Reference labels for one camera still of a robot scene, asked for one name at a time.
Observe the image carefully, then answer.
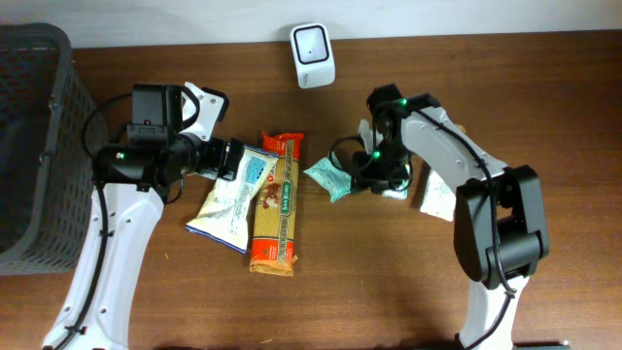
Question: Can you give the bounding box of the small teal white tissue pack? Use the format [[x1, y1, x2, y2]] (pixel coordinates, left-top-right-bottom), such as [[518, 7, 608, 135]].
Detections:
[[381, 164, 410, 200]]

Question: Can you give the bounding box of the teal wipes packet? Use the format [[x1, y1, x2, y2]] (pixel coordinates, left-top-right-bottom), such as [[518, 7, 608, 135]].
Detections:
[[304, 157, 352, 203]]

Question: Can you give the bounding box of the white blue snack bag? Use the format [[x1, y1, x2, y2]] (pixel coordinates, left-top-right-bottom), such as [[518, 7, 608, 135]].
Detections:
[[186, 145, 279, 255]]

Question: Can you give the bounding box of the white tube with cork cap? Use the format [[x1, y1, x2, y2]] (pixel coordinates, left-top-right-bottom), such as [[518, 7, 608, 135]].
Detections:
[[419, 123, 467, 223]]

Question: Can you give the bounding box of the orange spaghetti packet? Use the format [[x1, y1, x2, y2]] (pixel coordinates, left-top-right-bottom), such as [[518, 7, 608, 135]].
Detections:
[[250, 133, 303, 276]]

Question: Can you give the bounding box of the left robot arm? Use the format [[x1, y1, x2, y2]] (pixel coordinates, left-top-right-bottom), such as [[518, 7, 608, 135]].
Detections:
[[42, 83, 244, 349]]

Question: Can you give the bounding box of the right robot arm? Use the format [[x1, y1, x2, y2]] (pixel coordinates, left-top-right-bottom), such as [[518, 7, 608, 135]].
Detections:
[[352, 84, 550, 349]]

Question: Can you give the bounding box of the white barcode scanner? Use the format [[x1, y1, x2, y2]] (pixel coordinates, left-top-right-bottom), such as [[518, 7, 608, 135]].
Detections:
[[290, 23, 336, 89]]

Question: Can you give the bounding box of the grey plastic mesh basket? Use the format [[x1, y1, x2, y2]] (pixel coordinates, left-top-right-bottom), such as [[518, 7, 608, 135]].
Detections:
[[1, 23, 108, 275]]

